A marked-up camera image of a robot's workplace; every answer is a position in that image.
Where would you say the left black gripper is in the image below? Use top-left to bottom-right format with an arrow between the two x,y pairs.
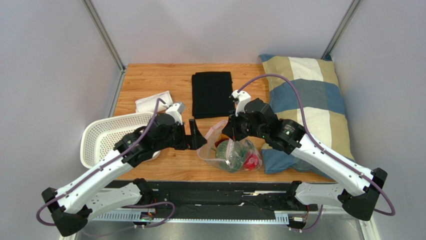
155,119 -> 208,152

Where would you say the clear zip top bag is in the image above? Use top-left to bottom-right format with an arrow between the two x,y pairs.
197,120 -> 263,173

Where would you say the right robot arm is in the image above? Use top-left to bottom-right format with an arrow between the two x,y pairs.
222,97 -> 388,221

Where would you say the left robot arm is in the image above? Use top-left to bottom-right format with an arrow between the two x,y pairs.
41,113 -> 207,237

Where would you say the red fake tomato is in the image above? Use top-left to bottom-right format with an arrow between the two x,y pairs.
242,153 -> 262,171

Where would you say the black folded cloth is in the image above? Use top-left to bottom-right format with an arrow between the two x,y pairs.
191,71 -> 235,119

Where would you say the white rolled towel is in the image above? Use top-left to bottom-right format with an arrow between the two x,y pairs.
135,90 -> 173,113

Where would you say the plaid pillow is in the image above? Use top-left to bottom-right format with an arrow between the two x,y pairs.
259,54 -> 354,161

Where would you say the white perforated plastic basket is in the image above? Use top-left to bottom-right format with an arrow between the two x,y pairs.
80,112 -> 153,169

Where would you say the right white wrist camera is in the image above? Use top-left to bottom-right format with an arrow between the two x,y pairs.
229,90 -> 251,117

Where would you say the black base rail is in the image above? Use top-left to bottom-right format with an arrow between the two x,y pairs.
76,179 -> 372,231

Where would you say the right aluminium frame post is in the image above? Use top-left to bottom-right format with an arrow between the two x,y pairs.
321,0 -> 363,61

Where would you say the aluminium frame post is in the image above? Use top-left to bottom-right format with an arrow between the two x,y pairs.
82,0 -> 126,73
321,0 -> 363,61

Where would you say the left aluminium frame post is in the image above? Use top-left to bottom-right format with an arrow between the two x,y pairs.
82,0 -> 126,73

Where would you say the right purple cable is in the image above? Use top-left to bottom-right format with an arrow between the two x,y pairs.
236,73 -> 396,232

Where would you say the purple cable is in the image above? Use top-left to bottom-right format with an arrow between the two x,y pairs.
35,97 -> 167,227
236,73 -> 396,232

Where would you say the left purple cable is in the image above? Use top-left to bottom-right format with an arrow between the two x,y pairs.
35,97 -> 167,227

